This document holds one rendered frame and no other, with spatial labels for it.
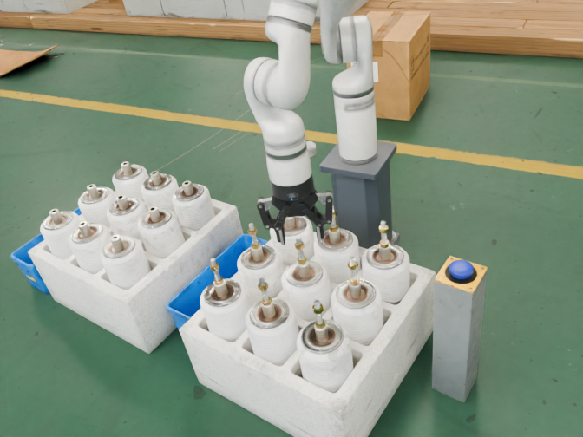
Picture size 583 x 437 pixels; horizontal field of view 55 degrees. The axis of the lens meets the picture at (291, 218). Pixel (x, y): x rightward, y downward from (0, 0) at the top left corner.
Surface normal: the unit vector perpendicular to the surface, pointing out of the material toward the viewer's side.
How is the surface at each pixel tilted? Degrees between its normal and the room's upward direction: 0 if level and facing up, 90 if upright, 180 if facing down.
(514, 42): 90
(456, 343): 90
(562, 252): 0
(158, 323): 90
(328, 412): 90
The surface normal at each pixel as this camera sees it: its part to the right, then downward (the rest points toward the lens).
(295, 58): 0.58, 0.09
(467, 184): -0.14, -0.79
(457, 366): -0.57, 0.56
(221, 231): 0.81, 0.25
